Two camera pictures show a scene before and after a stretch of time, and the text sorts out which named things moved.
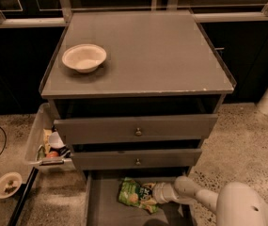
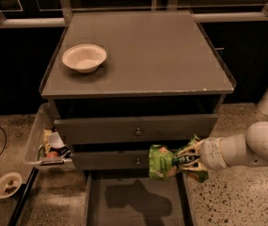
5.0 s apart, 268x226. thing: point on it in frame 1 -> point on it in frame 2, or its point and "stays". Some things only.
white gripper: [159, 193] -> [212, 153]
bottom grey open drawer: [103, 206] stays
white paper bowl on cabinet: [85, 57] stays
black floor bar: [22, 201] stays
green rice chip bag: [136, 193] -> [161, 158]
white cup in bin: [55, 140] stays
